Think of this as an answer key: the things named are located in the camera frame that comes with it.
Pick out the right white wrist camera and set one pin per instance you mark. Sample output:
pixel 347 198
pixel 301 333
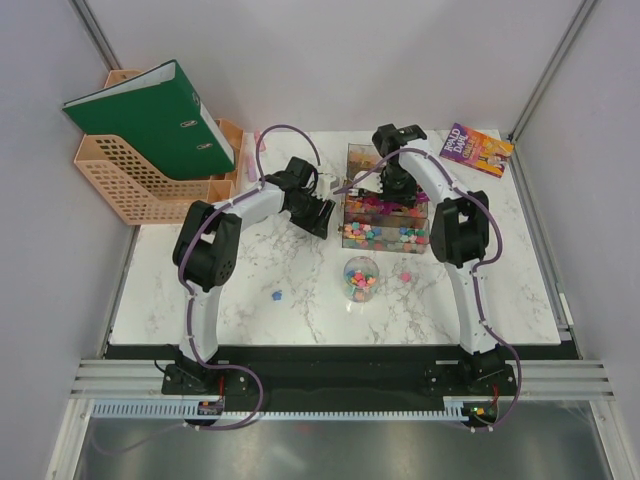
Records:
pixel 370 186

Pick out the white slotted cable duct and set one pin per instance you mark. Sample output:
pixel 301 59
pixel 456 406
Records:
pixel 192 409

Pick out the aluminium rail frame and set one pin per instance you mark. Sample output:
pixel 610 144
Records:
pixel 554 426

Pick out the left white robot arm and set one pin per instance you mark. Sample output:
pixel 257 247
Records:
pixel 206 250

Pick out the clear bin opaque star candies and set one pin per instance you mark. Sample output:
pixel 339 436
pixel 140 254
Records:
pixel 362 236

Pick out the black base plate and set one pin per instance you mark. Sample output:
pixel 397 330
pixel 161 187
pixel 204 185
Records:
pixel 359 378

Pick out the magenta plastic scoop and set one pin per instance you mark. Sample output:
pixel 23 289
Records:
pixel 375 206

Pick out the pink marker pen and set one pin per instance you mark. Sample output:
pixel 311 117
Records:
pixel 250 161

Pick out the green lever arch binder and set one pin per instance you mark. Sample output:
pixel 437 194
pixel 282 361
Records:
pixel 160 114

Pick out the peach plastic file rack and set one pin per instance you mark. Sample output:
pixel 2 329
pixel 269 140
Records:
pixel 136 190

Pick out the clear bin popsicle candies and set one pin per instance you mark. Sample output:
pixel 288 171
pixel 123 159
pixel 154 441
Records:
pixel 361 157

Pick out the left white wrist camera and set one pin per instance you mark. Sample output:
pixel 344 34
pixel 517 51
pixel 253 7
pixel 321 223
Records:
pixel 327 185

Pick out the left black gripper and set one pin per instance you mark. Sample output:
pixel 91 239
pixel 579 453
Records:
pixel 316 225

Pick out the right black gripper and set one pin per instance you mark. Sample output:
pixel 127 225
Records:
pixel 405 198

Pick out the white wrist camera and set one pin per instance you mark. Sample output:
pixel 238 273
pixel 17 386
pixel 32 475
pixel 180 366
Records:
pixel 370 186
pixel 327 185

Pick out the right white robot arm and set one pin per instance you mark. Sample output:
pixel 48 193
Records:
pixel 459 234

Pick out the clear bin lollipops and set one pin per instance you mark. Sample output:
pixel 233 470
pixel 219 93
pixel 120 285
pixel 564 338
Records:
pixel 360 175

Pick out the clear bin translucent star candies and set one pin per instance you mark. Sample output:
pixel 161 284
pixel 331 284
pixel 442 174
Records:
pixel 420 210

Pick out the Roald Dahl paperback book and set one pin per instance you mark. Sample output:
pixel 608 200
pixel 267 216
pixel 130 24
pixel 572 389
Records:
pixel 476 150

